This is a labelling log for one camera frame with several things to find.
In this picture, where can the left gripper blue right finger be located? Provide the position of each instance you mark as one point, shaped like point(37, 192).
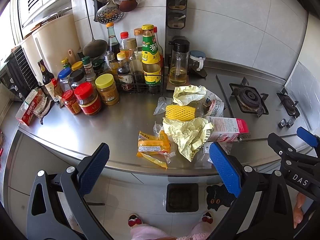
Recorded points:
point(225, 168)

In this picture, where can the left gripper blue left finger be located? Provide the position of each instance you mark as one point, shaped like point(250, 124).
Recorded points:
point(90, 168)

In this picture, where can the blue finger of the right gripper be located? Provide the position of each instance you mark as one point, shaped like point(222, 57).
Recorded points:
point(311, 139)
point(283, 149)

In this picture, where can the pink white carton box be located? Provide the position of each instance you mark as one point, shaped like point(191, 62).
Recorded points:
point(226, 129)

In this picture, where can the yellow paper wrapper front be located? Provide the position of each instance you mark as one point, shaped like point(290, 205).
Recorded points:
point(189, 136)

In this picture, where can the yellow paper wrapper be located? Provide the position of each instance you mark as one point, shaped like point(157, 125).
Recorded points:
point(189, 136)
point(183, 95)

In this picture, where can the orange snack wrapper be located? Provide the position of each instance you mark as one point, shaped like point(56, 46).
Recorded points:
point(157, 149)

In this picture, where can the clear plastic bottle blue cap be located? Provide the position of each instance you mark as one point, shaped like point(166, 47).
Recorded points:
point(210, 105)

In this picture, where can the yellow foam fruit net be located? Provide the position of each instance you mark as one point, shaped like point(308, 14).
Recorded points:
point(181, 113)

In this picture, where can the yellow paper wrapper back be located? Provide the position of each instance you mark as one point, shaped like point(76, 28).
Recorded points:
point(183, 95)

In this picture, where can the clear plastic wrapper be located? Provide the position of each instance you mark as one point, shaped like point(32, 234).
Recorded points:
point(162, 103)

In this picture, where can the black trash bin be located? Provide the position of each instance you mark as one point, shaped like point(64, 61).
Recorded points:
point(181, 198)

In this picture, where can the person right hand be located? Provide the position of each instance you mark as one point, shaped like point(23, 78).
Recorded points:
point(297, 210)

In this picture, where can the black cat floor mat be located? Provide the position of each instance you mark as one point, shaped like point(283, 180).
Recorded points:
point(218, 195)

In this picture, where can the gas stove top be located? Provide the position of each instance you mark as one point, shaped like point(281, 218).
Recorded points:
point(265, 106)

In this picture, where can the right red bow slipper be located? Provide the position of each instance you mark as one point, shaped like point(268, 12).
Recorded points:
point(207, 218)

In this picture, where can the red bow slipper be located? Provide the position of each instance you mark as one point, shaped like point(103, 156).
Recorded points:
point(207, 218)
point(134, 220)

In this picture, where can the left red bow slipper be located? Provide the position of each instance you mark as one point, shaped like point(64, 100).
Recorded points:
point(134, 220)

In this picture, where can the red lid chili jar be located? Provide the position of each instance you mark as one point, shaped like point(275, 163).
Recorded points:
point(88, 98)

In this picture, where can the pink fleece left leg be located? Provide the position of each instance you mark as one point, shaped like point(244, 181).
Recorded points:
point(145, 231)

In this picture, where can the red white food box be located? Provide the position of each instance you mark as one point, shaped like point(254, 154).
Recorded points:
point(25, 112)

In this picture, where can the yellow lid sauce jar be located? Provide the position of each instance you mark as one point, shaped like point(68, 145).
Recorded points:
point(106, 86)

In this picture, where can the blue lid spice jar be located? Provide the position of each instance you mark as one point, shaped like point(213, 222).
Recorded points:
point(64, 76)

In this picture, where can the dark soy sauce bottle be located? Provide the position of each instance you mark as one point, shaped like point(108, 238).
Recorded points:
point(47, 77)

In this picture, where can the glass jar blue lid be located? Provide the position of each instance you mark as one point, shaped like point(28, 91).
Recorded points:
point(196, 64)

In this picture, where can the glass oil dispenser black lid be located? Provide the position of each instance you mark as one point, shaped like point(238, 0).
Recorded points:
point(179, 61)

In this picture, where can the black toaster oven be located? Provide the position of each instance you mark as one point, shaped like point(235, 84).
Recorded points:
point(17, 75)

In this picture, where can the green label vinegar bottle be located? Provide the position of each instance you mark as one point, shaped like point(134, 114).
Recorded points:
point(150, 57)

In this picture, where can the orange cap dark bottle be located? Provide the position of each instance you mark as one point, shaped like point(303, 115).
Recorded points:
point(113, 43)

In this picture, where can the red cap sauce bottle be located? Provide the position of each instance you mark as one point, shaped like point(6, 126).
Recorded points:
point(123, 43)

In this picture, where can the beige cutting board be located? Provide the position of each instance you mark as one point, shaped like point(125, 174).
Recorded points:
point(51, 43)

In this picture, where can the slotted metal skimmer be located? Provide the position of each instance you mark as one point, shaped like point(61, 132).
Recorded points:
point(109, 13)

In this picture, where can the black wire condiment rack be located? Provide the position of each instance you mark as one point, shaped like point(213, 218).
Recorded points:
point(140, 83)

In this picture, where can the wall mounted spice boxes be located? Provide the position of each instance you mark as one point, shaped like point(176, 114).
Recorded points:
point(176, 14)

